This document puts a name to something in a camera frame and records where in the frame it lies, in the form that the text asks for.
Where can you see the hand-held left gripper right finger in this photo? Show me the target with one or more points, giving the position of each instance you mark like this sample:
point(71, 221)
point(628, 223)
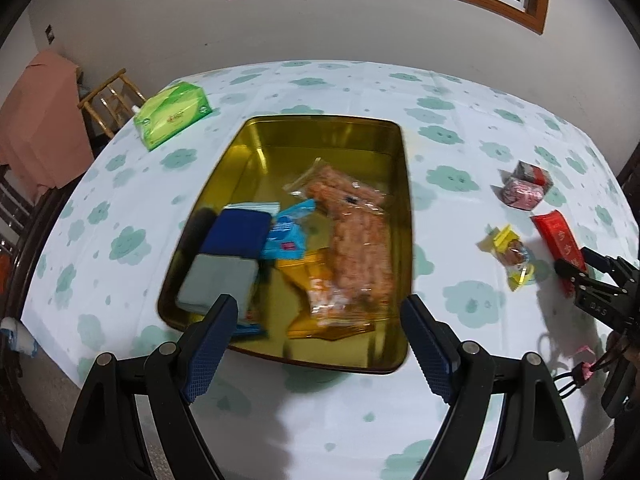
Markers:
point(432, 355)

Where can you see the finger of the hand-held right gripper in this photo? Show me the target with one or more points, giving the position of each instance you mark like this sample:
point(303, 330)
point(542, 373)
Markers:
point(597, 257)
point(570, 271)

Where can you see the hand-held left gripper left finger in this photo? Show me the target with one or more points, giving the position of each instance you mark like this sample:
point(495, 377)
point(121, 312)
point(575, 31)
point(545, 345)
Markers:
point(210, 355)

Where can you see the long red snack packet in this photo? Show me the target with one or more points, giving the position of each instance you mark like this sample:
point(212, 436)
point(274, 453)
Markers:
point(557, 240)

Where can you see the blue cookie packet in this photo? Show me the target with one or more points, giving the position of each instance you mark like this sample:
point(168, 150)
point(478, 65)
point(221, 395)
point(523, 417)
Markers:
point(249, 327)

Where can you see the yellow candy packet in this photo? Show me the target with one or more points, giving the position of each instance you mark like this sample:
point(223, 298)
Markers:
point(515, 255)

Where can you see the pink red snack packet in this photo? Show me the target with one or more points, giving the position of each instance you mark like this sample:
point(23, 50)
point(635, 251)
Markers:
point(520, 195)

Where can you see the orange snack packet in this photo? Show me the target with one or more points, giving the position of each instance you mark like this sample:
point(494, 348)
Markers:
point(310, 285)

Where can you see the navy and light blue box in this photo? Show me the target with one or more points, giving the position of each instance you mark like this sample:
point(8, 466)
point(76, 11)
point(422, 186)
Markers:
point(235, 235)

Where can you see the clear bag of orange snacks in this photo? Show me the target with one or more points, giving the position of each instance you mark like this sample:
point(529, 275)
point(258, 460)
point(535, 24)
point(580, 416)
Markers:
point(360, 240)

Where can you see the light blue snack packet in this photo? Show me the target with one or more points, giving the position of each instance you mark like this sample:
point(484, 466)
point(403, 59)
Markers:
point(285, 232)

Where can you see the gold metal tin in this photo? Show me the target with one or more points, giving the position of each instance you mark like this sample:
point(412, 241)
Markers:
point(320, 135)

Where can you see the dark wooden cabinet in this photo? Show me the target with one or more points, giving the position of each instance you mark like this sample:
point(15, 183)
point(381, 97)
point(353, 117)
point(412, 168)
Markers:
point(631, 177)

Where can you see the small red box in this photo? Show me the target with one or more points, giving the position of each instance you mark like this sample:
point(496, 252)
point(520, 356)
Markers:
point(532, 172)

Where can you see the dark wooden chair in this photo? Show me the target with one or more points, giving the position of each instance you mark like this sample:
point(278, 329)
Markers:
point(12, 210)

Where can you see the green tissue box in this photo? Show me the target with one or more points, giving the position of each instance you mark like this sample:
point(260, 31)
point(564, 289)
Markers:
point(172, 112)

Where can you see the light wooden chair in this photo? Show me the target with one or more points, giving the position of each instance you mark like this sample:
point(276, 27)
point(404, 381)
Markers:
point(107, 92)

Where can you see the cloud print tablecloth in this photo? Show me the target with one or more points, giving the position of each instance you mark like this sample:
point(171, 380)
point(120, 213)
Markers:
point(325, 85)

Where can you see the pink cloth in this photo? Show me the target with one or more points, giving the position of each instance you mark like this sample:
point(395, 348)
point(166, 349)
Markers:
point(35, 120)

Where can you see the wall switch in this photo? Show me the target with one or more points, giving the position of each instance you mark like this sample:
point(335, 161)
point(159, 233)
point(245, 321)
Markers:
point(50, 34)

